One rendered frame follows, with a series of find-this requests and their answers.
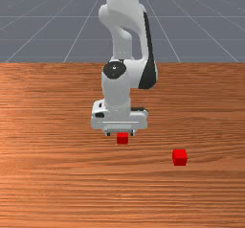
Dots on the red cube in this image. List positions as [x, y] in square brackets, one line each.
[122, 139]
[179, 157]

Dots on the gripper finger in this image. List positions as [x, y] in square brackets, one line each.
[131, 132]
[107, 133]

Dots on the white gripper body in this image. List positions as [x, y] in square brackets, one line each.
[119, 120]

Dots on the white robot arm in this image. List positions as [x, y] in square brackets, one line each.
[122, 30]

